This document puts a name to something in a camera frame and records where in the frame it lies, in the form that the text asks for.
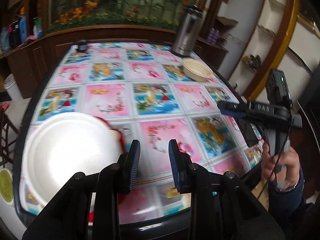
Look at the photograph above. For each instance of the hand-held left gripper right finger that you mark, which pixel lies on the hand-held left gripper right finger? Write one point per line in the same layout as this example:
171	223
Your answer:
175	170

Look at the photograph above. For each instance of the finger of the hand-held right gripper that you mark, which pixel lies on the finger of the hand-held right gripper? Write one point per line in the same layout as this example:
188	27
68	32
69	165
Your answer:
230	105
237	115

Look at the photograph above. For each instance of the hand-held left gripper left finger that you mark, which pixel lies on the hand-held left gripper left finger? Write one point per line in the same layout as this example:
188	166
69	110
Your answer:
132	165

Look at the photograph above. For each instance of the large white plate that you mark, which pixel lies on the large white plate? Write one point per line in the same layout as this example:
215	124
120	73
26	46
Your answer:
70	155

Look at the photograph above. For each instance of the person's right forearm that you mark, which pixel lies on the person's right forearm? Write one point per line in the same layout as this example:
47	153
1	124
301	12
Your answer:
287	210

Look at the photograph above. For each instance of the person's right hand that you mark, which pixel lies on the person's right hand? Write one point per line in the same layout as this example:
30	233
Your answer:
291	170

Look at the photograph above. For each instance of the dark rectangular object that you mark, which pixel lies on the dark rectangular object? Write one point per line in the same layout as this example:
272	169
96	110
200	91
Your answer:
247	132

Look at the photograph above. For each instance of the small beige bowl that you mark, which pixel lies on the small beige bowl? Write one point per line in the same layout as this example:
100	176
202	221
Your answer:
197	71

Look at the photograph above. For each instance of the printed colourful tablecloth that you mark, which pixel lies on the printed colourful tablecloth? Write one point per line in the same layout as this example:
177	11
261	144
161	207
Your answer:
155	100

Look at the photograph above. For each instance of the purple boxes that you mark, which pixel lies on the purple boxes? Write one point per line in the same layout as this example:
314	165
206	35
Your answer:
213	35

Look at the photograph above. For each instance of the white gold trimmed shelf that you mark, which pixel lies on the white gold trimmed shelf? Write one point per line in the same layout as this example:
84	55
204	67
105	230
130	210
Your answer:
275	30

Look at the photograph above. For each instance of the stainless steel thermos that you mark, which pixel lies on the stainless steel thermos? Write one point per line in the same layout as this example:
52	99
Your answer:
186	35

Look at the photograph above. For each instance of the green topped white stool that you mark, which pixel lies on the green topped white stool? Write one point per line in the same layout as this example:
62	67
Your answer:
6	185

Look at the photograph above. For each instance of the small black jar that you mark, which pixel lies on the small black jar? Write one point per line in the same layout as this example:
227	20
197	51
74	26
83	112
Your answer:
82	47

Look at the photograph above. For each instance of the wooden chair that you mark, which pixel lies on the wooden chair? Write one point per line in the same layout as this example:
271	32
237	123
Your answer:
7	130

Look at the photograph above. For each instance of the white bucket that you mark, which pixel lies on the white bucket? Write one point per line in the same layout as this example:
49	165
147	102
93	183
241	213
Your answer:
12	88

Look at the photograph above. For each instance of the dark wooden cabinet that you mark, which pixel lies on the dark wooden cabinet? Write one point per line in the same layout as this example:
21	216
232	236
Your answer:
57	42

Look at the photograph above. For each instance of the white and green bottle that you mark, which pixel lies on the white and green bottle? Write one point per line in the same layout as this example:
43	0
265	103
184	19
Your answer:
37	30

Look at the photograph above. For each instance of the blue bottle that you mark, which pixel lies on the blue bottle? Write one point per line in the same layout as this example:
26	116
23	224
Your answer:
22	30

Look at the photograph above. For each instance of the black bottle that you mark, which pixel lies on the black bottle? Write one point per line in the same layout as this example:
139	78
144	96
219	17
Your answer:
13	35

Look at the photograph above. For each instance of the flower wall poster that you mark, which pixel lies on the flower wall poster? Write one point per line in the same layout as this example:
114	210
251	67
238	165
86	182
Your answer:
120	2

